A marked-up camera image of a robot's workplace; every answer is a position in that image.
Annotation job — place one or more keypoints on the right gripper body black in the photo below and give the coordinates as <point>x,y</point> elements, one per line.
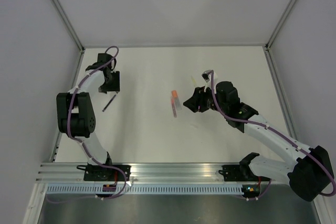
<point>210,102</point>

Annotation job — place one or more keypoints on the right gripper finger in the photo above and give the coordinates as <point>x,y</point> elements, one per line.
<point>192,105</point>
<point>195,96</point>

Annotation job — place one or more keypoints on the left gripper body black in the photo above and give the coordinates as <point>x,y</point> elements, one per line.
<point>113,84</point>

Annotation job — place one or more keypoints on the purple ink refill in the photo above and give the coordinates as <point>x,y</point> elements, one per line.
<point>108,104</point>

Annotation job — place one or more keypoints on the red pink pen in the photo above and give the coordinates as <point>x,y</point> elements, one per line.
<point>173,107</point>

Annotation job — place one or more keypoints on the orange highlighter pen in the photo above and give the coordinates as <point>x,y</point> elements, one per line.
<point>176,100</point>

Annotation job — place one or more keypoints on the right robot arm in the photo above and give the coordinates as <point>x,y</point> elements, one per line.
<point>306,170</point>

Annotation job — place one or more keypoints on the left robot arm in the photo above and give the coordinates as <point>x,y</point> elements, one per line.
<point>75,112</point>

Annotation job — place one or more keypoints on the yellow pen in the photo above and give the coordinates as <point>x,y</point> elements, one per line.
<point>194,81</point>

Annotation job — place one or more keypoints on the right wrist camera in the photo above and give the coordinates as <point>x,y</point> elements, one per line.
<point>210,78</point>

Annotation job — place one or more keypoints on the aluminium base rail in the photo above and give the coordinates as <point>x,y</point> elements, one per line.
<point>144,173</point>

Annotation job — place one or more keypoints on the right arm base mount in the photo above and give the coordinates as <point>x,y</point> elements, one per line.
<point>238,173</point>

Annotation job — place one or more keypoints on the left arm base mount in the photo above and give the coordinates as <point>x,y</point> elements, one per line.
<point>95,173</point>

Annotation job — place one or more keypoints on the slotted cable duct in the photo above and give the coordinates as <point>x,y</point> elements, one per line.
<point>147,189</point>

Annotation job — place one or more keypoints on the left frame post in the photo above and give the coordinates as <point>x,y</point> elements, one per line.
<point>67,23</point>

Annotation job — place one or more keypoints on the frame post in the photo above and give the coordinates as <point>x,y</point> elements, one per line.
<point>67,23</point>
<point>283,18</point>

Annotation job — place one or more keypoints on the right frame post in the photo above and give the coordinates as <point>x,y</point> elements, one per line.
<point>283,18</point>

